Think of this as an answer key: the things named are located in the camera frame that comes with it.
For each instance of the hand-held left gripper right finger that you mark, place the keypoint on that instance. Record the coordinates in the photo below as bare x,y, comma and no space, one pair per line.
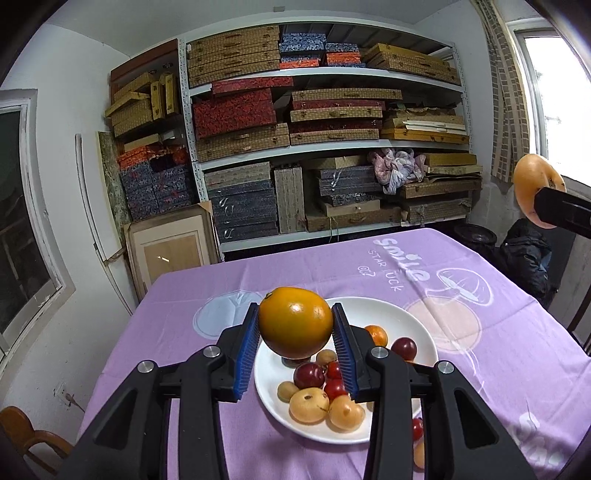
345,360

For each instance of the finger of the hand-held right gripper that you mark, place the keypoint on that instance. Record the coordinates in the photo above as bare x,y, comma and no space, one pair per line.
568,214

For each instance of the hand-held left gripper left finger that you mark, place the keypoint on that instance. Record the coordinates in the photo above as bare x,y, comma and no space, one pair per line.
244,360

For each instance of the red cherry tomato with calyx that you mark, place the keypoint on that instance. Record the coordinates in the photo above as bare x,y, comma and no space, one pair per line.
333,370

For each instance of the large red plum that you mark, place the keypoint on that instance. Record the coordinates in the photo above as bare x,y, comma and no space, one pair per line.
308,374

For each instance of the orange mandarin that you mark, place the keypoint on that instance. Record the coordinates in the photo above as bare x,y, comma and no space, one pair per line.
377,334

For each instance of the purple striped pepino melon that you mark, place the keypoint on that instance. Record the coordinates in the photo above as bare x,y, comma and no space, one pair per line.
531,184

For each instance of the pale elongated pepino melon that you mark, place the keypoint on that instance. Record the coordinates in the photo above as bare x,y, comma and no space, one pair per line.
346,413

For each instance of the tan longan with stem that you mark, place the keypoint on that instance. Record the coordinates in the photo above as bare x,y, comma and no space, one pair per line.
288,391

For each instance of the large yellow pepino melon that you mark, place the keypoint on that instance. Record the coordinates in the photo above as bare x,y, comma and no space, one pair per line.
309,406

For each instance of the small dark purple plum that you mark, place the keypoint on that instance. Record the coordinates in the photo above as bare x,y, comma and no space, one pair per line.
404,349

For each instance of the yellow orange tomato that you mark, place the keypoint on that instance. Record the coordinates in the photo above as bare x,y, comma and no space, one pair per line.
295,323

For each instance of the white oval plate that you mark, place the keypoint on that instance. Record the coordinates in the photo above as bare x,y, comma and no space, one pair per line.
415,323

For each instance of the black bag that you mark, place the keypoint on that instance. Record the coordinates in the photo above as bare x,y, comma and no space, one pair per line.
526,258

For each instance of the black round stool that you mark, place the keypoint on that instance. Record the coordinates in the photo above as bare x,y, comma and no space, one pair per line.
475,237

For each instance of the dark wooden chair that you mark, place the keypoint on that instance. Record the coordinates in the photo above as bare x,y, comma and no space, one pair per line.
581,318

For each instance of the purple printed tablecloth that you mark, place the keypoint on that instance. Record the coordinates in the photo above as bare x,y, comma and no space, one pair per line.
461,369

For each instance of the bright window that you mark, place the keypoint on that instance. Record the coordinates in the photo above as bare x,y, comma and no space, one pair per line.
549,92

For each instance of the checkered curtain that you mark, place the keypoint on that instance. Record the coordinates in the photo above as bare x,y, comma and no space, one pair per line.
503,106

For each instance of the stack of dark grey boxes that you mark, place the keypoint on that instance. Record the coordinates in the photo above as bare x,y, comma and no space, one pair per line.
346,182
240,212

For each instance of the stack of flat wooden frames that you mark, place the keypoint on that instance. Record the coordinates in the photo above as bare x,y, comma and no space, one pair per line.
429,127

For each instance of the upright woven straw box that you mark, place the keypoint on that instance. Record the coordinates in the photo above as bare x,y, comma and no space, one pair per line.
298,198
282,198

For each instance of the pink cloth bundle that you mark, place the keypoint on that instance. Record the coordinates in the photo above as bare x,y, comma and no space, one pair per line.
397,168

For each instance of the pile of blue floral boxes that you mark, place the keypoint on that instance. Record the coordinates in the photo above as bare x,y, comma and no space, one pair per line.
152,189
302,44

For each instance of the white leaning panel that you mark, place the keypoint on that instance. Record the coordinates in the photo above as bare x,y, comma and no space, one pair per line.
92,207

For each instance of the green marble slab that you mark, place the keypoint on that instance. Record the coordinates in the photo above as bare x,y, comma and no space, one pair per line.
111,184

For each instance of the orange patterned box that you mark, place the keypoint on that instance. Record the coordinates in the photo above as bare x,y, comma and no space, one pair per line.
138,157

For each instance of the brown wooden armchair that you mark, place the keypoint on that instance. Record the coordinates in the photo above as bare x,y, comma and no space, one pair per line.
18,422

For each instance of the stack of red patterned boxes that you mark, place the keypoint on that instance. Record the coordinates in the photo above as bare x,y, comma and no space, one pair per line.
231,113

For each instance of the grey metal shelf rack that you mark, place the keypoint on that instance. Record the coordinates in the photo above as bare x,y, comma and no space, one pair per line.
187,115

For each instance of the white framed sliding window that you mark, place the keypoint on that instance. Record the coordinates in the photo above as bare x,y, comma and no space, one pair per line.
23,230

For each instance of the pile of tan woven boxes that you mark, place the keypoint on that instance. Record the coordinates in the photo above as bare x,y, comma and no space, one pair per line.
134,115

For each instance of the stacks of woven straw boxes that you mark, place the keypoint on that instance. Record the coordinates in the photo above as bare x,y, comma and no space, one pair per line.
231,46

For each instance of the wooden picture frame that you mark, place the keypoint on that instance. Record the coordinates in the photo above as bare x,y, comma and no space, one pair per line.
171,251

